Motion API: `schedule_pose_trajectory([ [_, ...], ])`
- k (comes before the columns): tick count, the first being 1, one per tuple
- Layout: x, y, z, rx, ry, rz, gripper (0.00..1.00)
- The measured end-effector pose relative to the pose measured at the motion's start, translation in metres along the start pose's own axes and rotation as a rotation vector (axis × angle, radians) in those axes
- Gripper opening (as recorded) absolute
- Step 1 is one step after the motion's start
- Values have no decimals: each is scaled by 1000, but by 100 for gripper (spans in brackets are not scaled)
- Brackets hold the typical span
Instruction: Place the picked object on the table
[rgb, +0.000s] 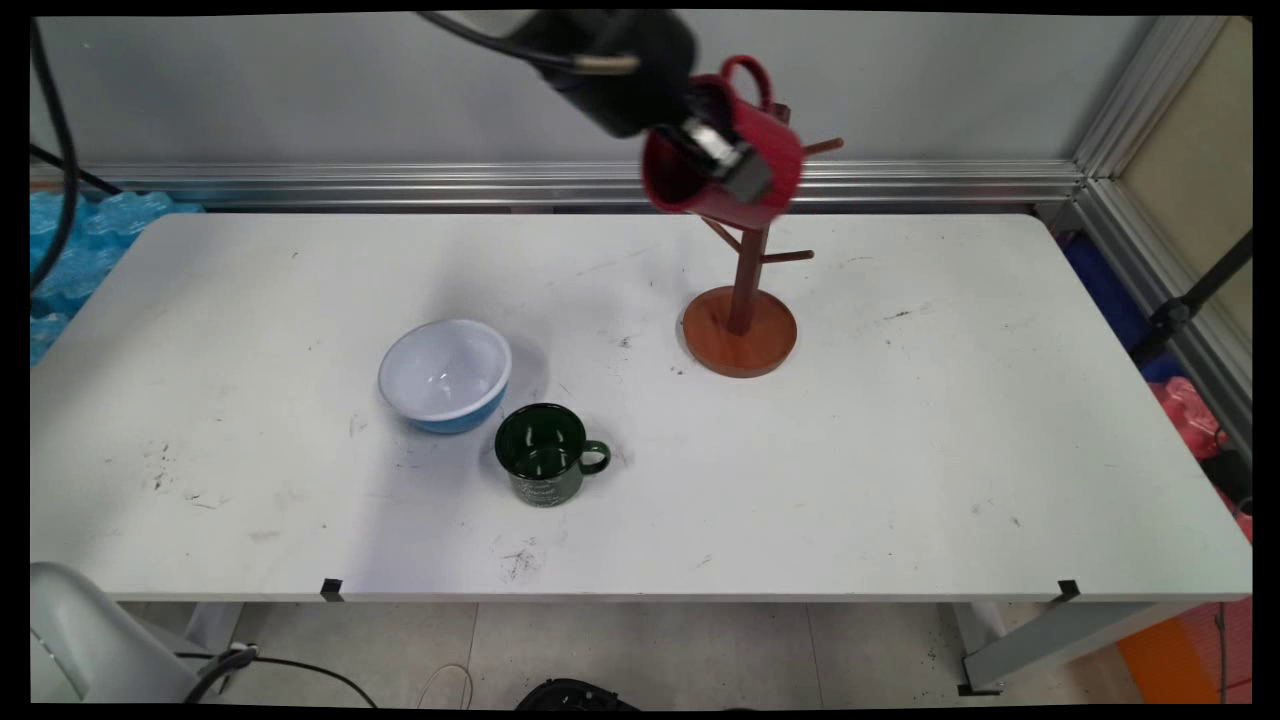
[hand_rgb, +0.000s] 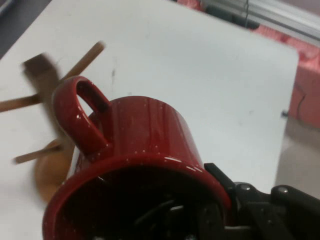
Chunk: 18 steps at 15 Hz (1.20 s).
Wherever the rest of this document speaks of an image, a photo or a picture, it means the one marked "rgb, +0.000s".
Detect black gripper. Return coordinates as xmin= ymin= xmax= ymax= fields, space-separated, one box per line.
xmin=510 ymin=10 xmax=777 ymax=202

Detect red mug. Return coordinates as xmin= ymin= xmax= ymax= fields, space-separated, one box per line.
xmin=640 ymin=55 xmax=807 ymax=232

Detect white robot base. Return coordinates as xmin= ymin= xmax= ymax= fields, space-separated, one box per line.
xmin=30 ymin=562 xmax=201 ymax=706

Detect brown wooden mug tree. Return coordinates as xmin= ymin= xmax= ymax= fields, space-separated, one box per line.
xmin=683 ymin=100 xmax=846 ymax=379

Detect white and blue bowl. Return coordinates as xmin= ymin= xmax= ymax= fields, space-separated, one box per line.
xmin=378 ymin=319 xmax=513 ymax=435

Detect dark green mug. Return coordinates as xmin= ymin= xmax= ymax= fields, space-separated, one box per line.
xmin=494 ymin=403 xmax=612 ymax=508

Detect blue box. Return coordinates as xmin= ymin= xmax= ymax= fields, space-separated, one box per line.
xmin=1060 ymin=235 xmax=1187 ymax=383

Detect black stand pole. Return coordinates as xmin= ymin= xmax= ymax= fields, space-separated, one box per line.
xmin=1130 ymin=230 xmax=1253 ymax=367

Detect red plastic bag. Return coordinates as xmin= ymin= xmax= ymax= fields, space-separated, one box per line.
xmin=1148 ymin=377 xmax=1253 ymax=543

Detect black object on floor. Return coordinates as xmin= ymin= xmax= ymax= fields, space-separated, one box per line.
xmin=515 ymin=678 xmax=641 ymax=711

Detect grey slanted table leg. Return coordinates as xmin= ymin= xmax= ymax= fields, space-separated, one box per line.
xmin=940 ymin=600 xmax=1196 ymax=697

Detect blue bubble wrap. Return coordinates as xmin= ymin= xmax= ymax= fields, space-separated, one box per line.
xmin=30 ymin=190 xmax=206 ymax=366

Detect orange box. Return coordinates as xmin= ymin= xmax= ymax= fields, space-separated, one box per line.
xmin=1117 ymin=598 xmax=1253 ymax=706

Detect horizontal aluminium frame rail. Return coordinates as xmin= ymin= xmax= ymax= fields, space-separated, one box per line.
xmin=30 ymin=160 xmax=1088 ymax=211

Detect aluminium frame corner post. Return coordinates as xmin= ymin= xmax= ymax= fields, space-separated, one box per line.
xmin=1072 ymin=15 xmax=1253 ymax=463

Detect white floor cable loop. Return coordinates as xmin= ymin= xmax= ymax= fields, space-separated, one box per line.
xmin=415 ymin=662 xmax=473 ymax=709

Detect thin black background cable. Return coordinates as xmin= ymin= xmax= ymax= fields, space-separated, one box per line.
xmin=30 ymin=143 xmax=123 ymax=197

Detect thick black hanging cable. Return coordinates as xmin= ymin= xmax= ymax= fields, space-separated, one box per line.
xmin=30 ymin=18 xmax=81 ymax=293

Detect black floor cable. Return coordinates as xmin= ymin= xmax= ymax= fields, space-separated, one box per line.
xmin=175 ymin=645 xmax=379 ymax=709

